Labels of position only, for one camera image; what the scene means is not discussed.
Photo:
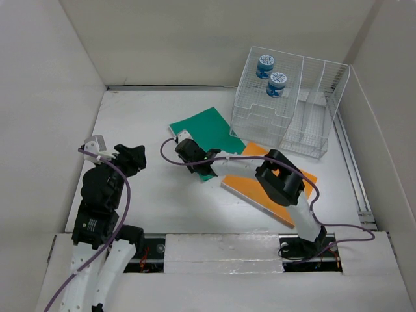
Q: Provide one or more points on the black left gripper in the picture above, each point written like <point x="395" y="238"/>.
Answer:
<point x="134" y="163"/>

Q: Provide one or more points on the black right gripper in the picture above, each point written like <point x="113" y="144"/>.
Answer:
<point x="192" y="169"/>

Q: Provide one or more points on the green notebook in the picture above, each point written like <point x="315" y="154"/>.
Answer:
<point x="210" y="130"/>

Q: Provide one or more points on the blue white jar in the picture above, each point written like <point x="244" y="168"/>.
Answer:
<point x="276" y="84"/>
<point x="265" y="65"/>

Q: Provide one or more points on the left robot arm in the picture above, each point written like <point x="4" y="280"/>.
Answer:
<point x="103" y="244"/>

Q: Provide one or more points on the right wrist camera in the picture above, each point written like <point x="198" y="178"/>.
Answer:
<point x="183" y="135"/>

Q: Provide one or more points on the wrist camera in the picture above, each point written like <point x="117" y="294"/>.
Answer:
<point x="183" y="135"/>
<point x="96" y="145"/>

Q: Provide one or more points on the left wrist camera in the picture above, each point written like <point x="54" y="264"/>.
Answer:
<point x="96" y="145"/>

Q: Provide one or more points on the white wire desk organizer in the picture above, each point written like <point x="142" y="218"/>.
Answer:
<point x="300" y="120"/>

